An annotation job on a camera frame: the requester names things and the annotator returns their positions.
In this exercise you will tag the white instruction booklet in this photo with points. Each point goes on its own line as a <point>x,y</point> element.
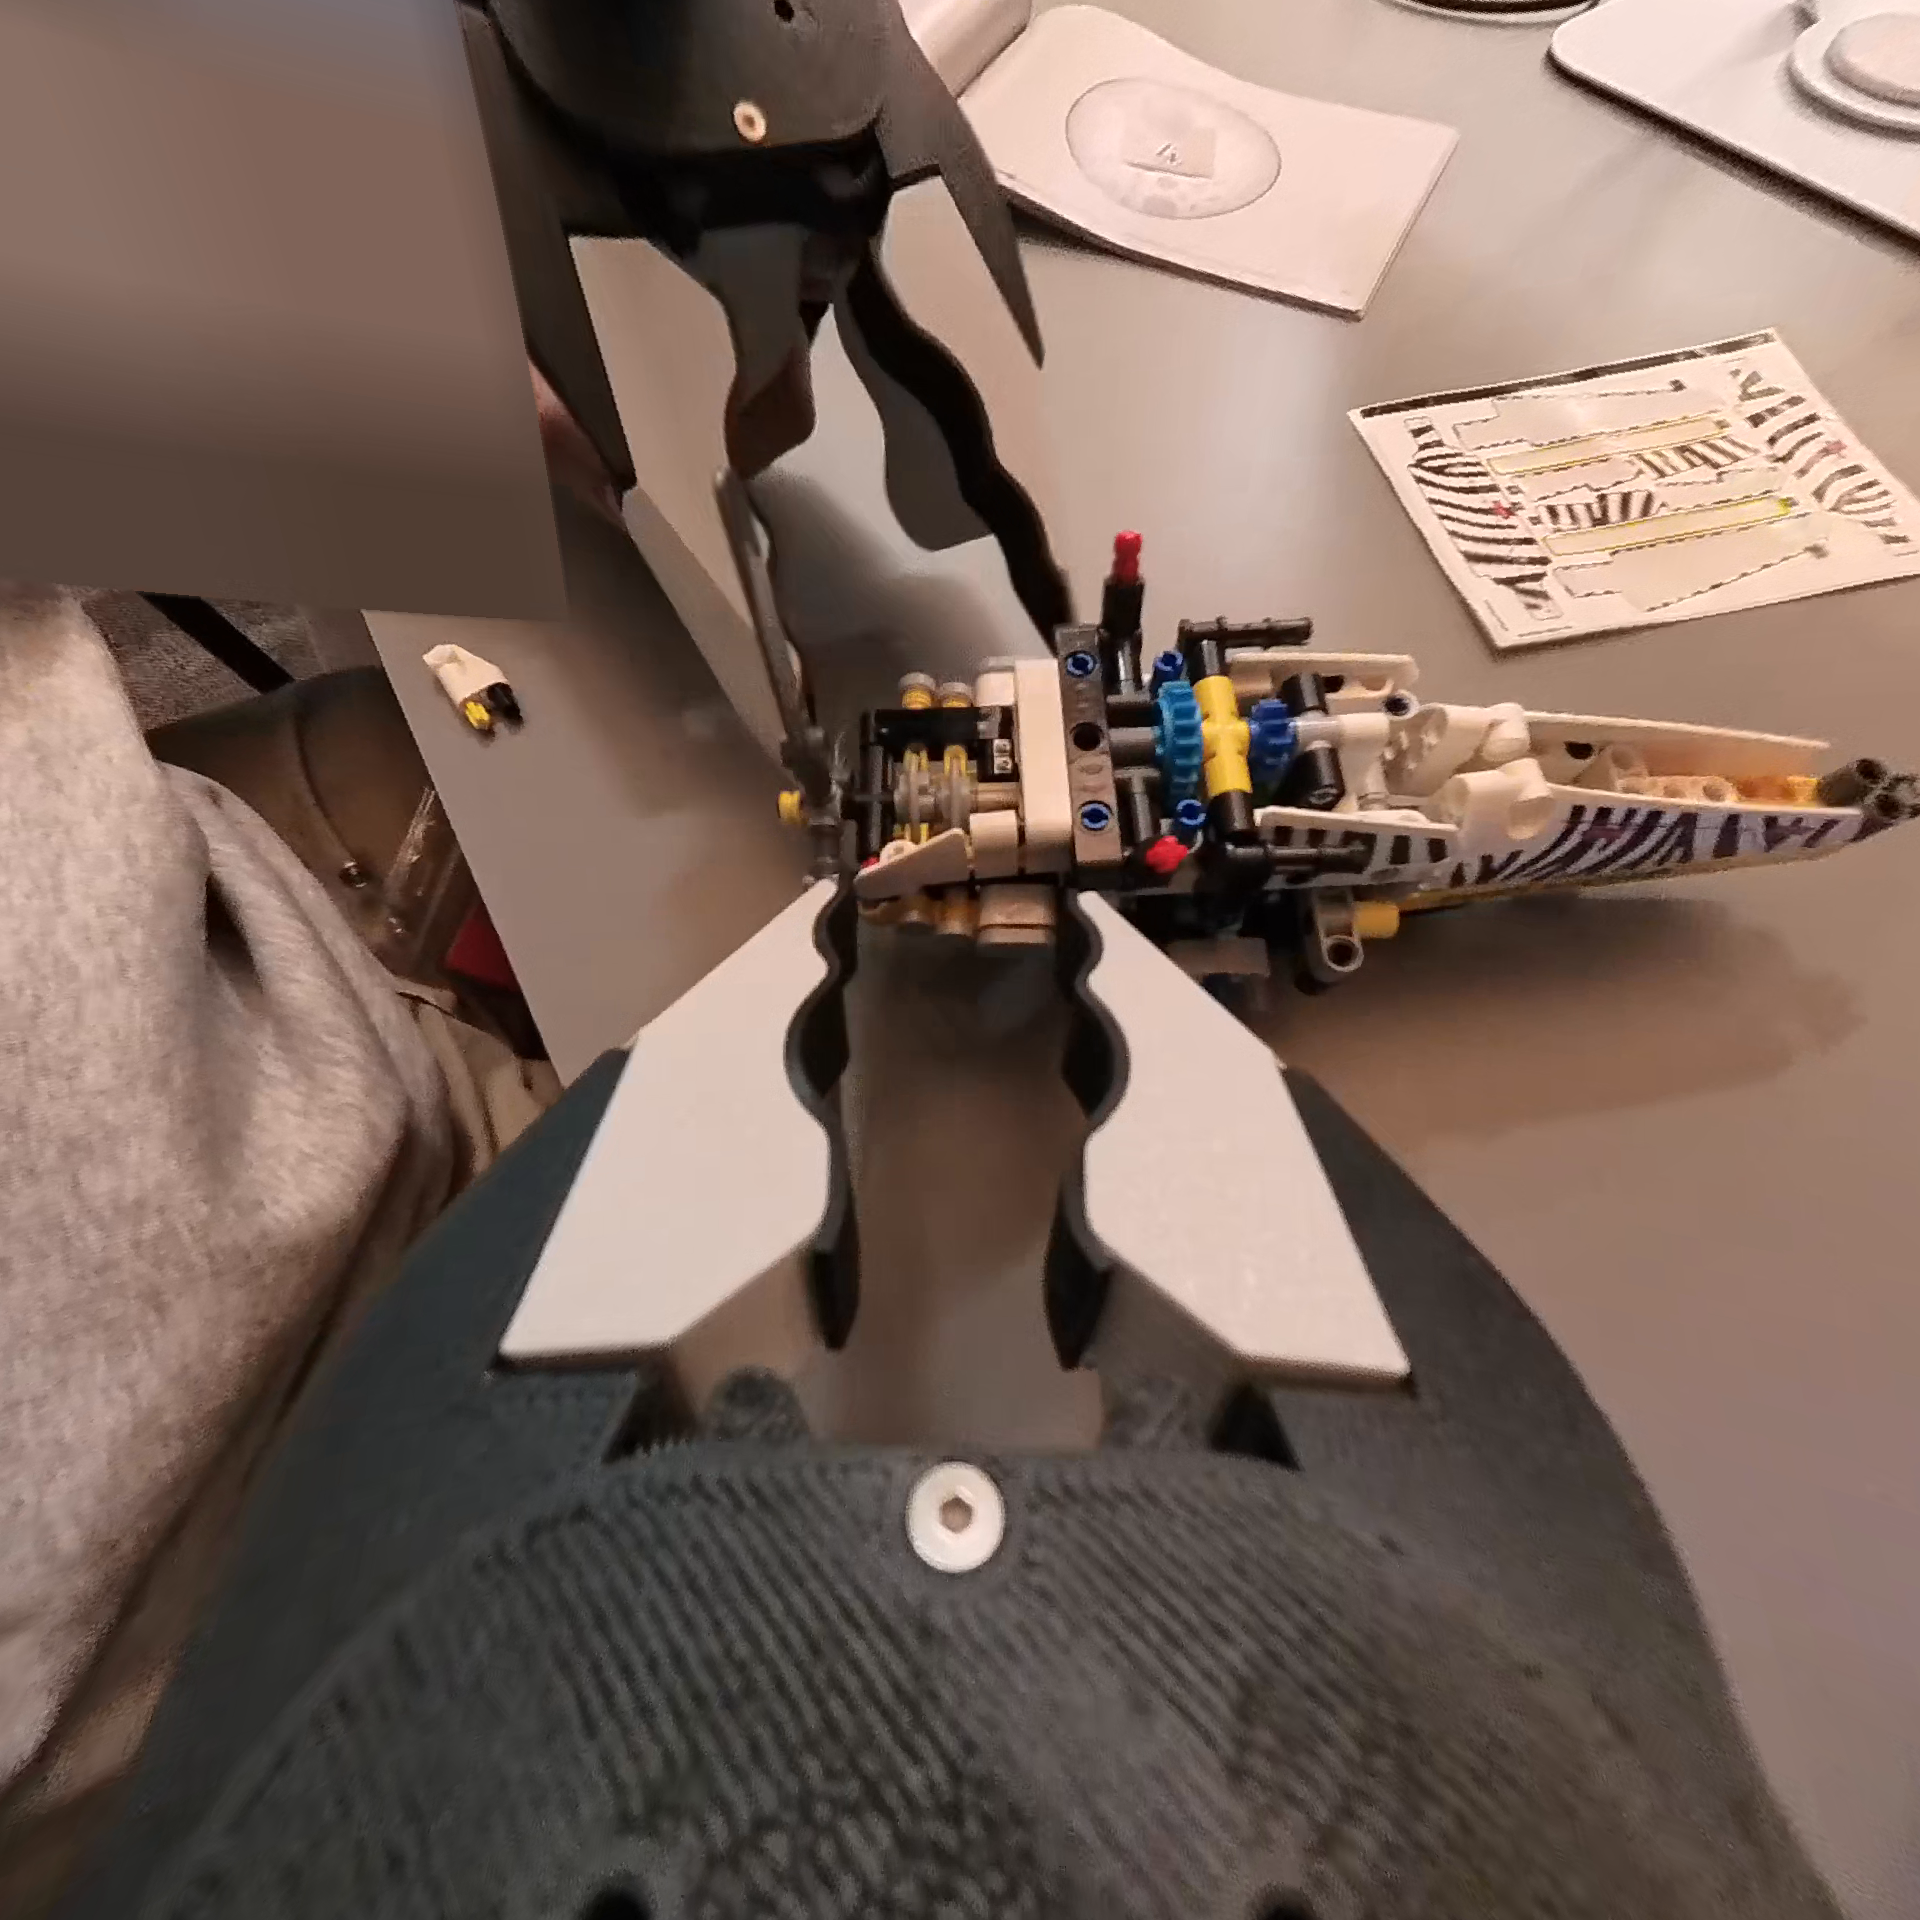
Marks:
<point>1319,211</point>

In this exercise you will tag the clear plastic bag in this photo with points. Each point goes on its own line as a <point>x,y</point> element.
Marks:
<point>405,870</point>

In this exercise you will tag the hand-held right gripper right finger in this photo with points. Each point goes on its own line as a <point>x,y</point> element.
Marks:
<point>1231,1184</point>

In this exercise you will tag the zebra-striped lego helicopter model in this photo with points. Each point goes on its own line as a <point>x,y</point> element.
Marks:
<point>1080,750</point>

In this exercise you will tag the zebra-print sticker sheet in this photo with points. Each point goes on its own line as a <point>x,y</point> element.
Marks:
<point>1651,495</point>

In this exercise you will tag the white flat stand base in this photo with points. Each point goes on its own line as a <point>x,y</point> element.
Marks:
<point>1681,89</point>

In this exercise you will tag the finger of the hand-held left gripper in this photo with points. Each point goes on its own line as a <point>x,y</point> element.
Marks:
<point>662,390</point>
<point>921,435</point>

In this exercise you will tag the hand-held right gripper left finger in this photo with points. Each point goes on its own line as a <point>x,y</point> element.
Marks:
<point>676,1170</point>

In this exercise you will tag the white round puck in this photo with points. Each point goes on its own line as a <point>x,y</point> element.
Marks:
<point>1868,59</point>

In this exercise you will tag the person's grey hoodie torso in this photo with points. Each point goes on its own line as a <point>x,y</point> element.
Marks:
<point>182,975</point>

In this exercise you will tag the small white lego assembly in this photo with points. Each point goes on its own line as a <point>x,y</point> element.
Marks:
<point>459,673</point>

